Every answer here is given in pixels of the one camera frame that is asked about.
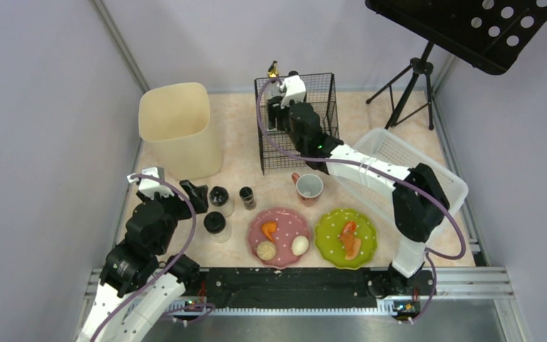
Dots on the black wire rack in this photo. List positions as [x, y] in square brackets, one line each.
[318, 117]

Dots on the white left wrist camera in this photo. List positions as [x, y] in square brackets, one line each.
[148, 188]

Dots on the beige steamed bun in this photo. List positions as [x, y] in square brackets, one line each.
[266, 250]

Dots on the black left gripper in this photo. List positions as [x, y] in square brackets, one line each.
[181, 200]

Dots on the orange salmon slice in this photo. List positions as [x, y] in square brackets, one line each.
[349, 240]

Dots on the black music stand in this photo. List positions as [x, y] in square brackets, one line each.
[489, 35]

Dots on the pink polka dot plate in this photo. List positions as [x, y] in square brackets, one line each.
[290, 224]

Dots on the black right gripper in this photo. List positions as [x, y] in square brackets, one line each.
[278, 109]

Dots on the green polka dot plate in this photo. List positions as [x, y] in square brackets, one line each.
[327, 231]

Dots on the small black pepper grinder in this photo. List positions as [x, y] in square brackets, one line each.
[247, 197]

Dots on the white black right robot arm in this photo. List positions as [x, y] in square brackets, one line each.
[418, 201]

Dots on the clear bottle gold spout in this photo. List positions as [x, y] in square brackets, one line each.
[272, 90]

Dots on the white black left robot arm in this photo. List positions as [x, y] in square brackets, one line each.
[133, 292]

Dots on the white perforated plastic basket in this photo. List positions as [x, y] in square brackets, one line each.
[386, 148]

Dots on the pink floral mug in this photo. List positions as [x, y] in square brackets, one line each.
[309, 188]

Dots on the beige plastic waste bin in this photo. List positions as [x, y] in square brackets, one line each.
[176, 122]

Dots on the glass jar black lid front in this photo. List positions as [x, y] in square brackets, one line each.
[215, 224]

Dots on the white egg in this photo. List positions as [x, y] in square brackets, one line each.
[300, 245]

